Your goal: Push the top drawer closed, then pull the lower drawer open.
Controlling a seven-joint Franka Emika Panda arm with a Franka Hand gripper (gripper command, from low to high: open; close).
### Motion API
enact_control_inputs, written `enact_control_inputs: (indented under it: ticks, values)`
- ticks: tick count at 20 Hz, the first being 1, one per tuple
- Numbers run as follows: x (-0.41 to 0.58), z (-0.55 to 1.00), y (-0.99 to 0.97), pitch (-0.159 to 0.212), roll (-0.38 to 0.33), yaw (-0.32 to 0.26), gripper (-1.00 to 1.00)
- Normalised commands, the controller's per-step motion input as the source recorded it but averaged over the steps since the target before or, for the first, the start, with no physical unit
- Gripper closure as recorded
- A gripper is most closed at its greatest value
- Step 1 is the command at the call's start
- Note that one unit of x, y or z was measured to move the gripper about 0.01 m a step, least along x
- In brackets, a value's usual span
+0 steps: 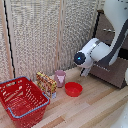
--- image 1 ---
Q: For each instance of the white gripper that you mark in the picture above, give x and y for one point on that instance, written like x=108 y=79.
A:
x=85 y=71

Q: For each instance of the brown drawer front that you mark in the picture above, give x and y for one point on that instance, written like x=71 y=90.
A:
x=105 y=23
x=113 y=75

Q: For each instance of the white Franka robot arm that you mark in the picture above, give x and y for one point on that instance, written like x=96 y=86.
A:
x=100 y=50

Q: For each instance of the dark brown drawer cabinet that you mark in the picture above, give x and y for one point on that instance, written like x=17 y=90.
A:
x=122 y=53

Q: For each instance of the red plastic bowl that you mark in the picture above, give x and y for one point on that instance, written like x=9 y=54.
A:
x=73 y=89

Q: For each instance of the pink plastic cup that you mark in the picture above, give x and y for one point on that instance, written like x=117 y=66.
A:
x=60 y=79

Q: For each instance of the yellow red food box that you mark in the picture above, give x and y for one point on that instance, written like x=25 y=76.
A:
x=46 y=84

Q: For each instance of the beige woven folding screen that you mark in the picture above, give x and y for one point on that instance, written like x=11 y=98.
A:
x=33 y=33

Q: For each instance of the red blue-rimmed shopping basket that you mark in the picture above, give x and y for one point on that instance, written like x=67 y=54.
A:
x=23 y=100

